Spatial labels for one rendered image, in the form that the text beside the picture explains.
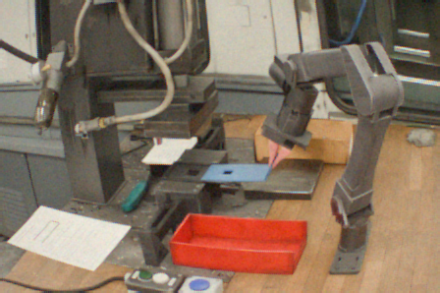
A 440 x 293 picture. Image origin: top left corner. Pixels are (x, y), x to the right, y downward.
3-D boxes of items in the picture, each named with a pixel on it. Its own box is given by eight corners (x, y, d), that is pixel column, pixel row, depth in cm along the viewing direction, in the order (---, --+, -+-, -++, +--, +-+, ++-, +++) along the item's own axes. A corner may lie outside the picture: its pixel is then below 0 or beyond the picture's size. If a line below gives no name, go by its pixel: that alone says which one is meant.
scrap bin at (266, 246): (293, 274, 119) (294, 252, 116) (173, 264, 126) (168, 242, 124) (306, 243, 129) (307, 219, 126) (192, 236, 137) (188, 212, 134)
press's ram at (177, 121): (196, 153, 132) (184, 14, 119) (89, 146, 140) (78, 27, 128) (224, 117, 147) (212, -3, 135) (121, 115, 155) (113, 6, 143)
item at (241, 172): (272, 181, 136) (270, 167, 135) (200, 181, 141) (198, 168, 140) (280, 165, 142) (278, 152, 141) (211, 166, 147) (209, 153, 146)
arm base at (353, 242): (331, 244, 113) (363, 244, 111) (347, 193, 130) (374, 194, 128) (328, 275, 116) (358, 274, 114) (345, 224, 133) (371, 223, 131)
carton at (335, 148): (347, 168, 159) (347, 140, 156) (254, 163, 167) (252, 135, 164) (353, 146, 170) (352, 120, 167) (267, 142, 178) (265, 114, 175)
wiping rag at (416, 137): (405, 150, 165) (438, 148, 160) (405, 142, 164) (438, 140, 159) (406, 132, 177) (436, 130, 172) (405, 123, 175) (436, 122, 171)
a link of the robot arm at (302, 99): (276, 97, 132) (287, 70, 129) (297, 99, 135) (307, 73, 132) (293, 117, 128) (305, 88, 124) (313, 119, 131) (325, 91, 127)
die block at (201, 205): (202, 227, 140) (198, 197, 137) (159, 222, 143) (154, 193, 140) (230, 184, 157) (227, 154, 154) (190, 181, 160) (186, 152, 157)
